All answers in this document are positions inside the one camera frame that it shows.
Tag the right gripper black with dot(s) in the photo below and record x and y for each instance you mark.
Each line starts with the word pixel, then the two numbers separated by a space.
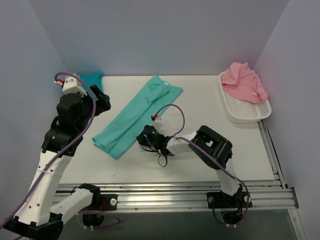
pixel 144 136

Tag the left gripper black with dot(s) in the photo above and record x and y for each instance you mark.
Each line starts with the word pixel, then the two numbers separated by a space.
pixel 101 100

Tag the mint green t-shirt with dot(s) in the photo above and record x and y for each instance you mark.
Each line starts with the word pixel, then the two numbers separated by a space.
pixel 121 133

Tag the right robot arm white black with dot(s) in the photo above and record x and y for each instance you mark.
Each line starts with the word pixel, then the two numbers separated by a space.
pixel 211 147

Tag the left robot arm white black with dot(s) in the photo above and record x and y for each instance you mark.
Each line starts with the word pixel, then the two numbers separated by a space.
pixel 36 218

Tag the folded teal blue t-shirt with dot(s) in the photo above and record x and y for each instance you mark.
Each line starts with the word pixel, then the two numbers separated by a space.
pixel 93 79

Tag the white perforated plastic basket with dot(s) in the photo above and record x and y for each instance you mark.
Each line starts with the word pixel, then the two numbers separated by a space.
pixel 243 112

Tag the pink t-shirt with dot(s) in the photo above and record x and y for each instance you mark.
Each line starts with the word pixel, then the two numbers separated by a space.
pixel 244 84

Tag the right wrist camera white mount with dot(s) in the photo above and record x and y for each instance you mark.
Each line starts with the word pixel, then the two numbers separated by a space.
pixel 157 121

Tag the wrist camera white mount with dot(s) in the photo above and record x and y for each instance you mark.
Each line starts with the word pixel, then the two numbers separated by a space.
pixel 71 86
pixel 157 121

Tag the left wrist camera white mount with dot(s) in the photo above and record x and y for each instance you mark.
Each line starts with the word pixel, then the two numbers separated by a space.
pixel 71 86

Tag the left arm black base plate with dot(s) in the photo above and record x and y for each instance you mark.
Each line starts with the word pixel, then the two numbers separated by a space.
pixel 103 202

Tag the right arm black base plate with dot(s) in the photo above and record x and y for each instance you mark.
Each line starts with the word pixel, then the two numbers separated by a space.
pixel 220 200

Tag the aluminium rail frame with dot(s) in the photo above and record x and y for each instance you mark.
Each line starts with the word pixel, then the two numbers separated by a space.
pixel 143 186

